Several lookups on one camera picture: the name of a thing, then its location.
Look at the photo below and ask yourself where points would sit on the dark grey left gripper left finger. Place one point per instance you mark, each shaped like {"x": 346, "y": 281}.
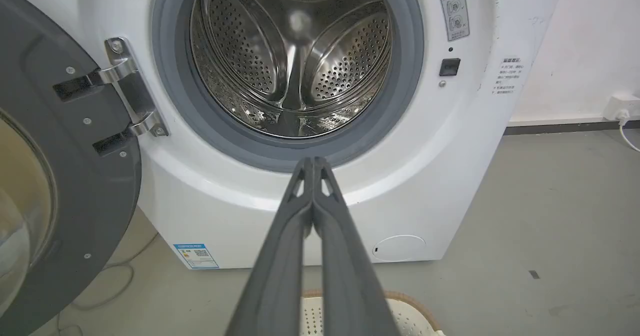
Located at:
{"x": 280, "y": 271}

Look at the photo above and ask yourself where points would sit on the grey washing machine door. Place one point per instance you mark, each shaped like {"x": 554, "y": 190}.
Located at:
{"x": 75, "y": 186}

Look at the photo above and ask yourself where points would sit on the warning label sticker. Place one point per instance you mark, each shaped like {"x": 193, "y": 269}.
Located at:
{"x": 452, "y": 6}

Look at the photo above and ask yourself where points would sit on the grey rubber door gasket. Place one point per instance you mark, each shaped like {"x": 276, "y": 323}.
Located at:
{"x": 175, "y": 76}

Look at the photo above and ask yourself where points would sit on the stainless steel washing machine drum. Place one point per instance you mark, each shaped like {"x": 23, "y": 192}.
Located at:
{"x": 290, "y": 51}

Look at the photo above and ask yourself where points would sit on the black door latch slot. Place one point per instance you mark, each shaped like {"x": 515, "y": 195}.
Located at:
{"x": 449, "y": 67}

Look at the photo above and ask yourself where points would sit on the white laundry basket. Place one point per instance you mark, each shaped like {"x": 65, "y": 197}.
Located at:
{"x": 412, "y": 316}

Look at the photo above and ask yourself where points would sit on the white front-load washing machine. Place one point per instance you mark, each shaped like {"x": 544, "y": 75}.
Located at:
{"x": 450, "y": 176}

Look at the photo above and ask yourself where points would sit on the chrome door hinge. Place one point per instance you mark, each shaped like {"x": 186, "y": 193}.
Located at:
{"x": 131, "y": 89}

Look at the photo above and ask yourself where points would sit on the white wall power socket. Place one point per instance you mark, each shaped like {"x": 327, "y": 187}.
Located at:
{"x": 621, "y": 107}

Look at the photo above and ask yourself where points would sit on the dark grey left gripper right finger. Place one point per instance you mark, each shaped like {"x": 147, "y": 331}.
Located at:
{"x": 345, "y": 271}

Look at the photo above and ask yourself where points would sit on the blue energy label sticker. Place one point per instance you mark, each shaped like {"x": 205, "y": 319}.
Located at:
{"x": 196, "y": 256}

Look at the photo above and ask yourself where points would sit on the small text sticker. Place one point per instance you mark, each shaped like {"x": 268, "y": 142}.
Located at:
{"x": 509, "y": 76}

